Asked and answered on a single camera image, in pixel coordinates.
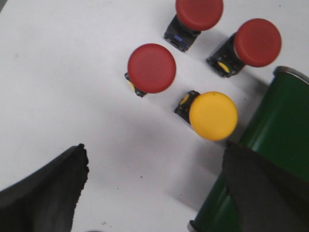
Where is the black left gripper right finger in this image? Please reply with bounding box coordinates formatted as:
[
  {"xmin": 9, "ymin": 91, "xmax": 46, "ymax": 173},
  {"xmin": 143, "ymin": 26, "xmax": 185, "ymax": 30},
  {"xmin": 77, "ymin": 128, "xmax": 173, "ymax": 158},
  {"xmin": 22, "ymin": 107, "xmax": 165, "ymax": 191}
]
[{"xmin": 222, "ymin": 142, "xmax": 309, "ymax": 232}]

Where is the aluminium conveyor frame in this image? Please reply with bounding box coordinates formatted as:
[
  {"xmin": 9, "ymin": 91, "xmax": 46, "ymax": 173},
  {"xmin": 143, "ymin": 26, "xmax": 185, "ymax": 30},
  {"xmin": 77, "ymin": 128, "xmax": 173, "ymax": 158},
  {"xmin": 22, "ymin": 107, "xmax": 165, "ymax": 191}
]
[{"xmin": 187, "ymin": 65, "xmax": 309, "ymax": 232}]

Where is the red mushroom push button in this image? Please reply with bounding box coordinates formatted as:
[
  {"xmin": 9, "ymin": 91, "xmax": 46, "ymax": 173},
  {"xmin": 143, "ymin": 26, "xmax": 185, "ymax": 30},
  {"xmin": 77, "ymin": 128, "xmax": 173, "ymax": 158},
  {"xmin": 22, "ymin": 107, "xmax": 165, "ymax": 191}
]
[
  {"xmin": 206, "ymin": 18, "xmax": 282, "ymax": 78},
  {"xmin": 164, "ymin": 0, "xmax": 224, "ymax": 52},
  {"xmin": 124, "ymin": 43, "xmax": 176, "ymax": 98}
]

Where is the yellow mushroom push button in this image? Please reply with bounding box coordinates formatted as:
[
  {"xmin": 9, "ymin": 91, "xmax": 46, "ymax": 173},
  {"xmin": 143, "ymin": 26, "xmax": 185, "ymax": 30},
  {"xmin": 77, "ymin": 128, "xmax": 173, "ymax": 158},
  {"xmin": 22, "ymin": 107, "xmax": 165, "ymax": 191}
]
[{"xmin": 174, "ymin": 90, "xmax": 239, "ymax": 141}]

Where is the green conveyor belt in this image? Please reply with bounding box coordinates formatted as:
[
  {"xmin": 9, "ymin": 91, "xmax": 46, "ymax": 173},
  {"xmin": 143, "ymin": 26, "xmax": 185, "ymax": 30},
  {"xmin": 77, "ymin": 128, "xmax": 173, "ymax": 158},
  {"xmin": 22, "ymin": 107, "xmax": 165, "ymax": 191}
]
[{"xmin": 193, "ymin": 72, "xmax": 309, "ymax": 232}]

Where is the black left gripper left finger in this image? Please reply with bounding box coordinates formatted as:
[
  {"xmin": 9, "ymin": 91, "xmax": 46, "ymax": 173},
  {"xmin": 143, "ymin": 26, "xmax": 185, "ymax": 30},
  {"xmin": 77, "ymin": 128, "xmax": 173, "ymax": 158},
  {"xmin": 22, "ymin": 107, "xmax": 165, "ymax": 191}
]
[{"xmin": 0, "ymin": 144, "xmax": 89, "ymax": 232}]

